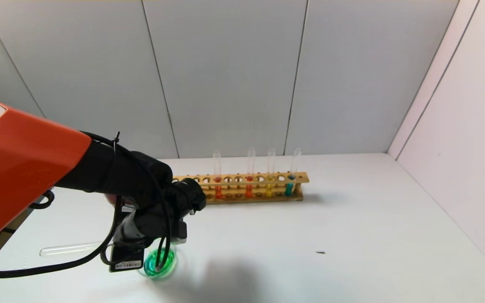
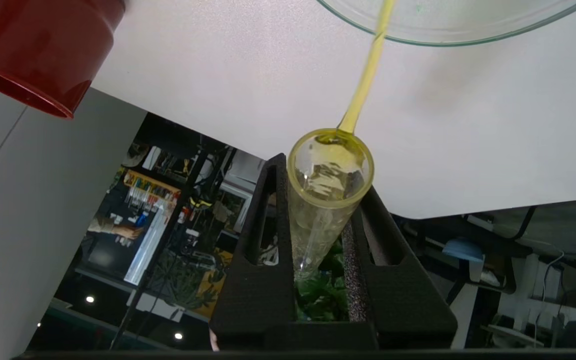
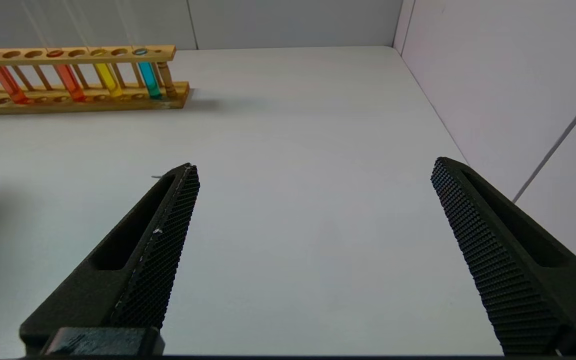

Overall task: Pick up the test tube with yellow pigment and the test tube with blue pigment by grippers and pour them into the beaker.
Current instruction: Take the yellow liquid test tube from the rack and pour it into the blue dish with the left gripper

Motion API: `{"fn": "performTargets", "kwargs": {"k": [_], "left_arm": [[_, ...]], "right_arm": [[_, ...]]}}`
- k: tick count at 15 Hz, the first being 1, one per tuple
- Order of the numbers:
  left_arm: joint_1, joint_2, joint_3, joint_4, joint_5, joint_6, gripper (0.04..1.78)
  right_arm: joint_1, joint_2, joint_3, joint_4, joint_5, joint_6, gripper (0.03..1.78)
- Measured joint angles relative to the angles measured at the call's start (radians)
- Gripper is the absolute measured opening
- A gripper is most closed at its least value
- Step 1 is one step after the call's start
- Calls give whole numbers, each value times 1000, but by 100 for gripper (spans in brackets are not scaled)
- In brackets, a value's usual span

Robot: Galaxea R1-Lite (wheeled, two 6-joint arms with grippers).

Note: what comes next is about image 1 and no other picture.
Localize glass test tube yellow pigment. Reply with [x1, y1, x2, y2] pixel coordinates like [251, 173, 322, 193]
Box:
[266, 148, 276, 197]
[40, 242, 115, 256]

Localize glass test tube orange pigment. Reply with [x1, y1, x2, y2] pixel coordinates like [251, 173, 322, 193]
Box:
[245, 147, 256, 198]
[213, 150, 223, 199]

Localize wooden test tube rack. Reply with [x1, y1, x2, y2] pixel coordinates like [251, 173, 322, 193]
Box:
[173, 172, 310, 204]

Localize glass test tube teal pigment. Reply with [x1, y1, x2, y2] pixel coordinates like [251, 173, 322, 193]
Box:
[285, 147, 302, 197]

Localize clear glass beaker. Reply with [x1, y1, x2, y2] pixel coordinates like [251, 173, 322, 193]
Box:
[141, 246, 179, 279]

